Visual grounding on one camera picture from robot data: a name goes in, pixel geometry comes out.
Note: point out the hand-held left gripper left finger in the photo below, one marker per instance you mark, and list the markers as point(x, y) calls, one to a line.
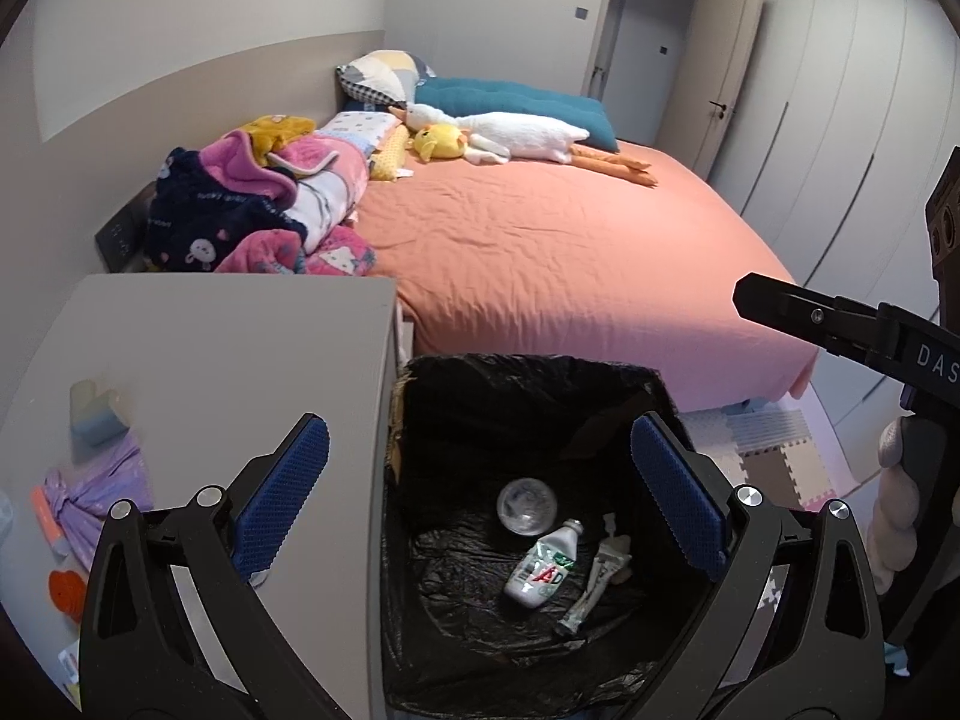
point(281, 487)

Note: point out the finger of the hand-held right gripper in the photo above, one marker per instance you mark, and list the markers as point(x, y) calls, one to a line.
point(810, 315)

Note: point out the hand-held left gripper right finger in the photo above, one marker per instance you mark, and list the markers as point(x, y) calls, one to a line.
point(675, 487)

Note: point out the black-lined trash bin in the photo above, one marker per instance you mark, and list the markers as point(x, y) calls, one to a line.
point(450, 577)

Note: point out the grey foam corner guard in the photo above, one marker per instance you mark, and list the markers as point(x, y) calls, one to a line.
point(97, 420)

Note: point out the orange tube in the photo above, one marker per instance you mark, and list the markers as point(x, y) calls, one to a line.
point(46, 521)

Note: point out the person's right hand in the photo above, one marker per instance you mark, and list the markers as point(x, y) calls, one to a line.
point(891, 510)

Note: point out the foam puzzle mat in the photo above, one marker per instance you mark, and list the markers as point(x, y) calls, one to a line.
point(780, 457)

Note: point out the crumpled white tube wrapper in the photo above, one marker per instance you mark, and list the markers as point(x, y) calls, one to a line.
point(592, 585)

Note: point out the grey bedside cabinet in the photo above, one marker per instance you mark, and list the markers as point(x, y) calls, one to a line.
point(225, 360)

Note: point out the clear plastic cup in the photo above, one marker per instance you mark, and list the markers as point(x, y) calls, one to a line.
point(527, 506)

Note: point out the small white plastic bottle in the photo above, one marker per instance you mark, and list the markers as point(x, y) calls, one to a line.
point(544, 570)

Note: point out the purple cloth bag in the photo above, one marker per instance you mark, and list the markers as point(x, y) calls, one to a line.
point(97, 495)

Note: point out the grey wardrobe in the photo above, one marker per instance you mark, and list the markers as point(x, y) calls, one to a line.
point(847, 127)

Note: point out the pink printed fleece blanket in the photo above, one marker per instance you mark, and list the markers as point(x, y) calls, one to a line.
point(300, 255)

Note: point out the orange plastic piece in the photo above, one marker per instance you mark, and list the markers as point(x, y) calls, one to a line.
point(67, 594)

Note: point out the beige open door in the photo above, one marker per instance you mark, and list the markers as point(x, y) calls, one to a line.
point(731, 75)

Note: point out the bed with orange sheet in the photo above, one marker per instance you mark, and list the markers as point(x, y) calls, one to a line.
point(562, 255)

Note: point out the white paper packet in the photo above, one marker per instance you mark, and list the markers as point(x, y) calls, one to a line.
point(70, 671)

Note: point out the navy fleece blanket pink lining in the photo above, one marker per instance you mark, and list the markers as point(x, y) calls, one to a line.
point(187, 217)

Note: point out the black socket panel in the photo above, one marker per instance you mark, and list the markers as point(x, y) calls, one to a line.
point(124, 232)

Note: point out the pastel patterned quilt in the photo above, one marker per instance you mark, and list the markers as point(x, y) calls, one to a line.
point(330, 180)

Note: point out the white goose plush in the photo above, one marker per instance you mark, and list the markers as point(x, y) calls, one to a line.
point(517, 136)

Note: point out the yellow dotted pillow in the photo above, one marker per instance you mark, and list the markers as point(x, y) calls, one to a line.
point(390, 157)

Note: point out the yellow printed cloth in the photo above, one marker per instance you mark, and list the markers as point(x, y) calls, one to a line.
point(281, 131)

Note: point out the teal cushion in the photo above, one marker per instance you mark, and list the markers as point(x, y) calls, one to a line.
point(517, 97)

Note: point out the white polka dot pillow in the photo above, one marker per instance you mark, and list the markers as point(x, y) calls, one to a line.
point(356, 127)

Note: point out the yellow duck plush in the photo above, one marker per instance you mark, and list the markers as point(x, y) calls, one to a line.
point(439, 142)

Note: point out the patchwork pillow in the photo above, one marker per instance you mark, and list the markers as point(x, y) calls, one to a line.
point(382, 75)

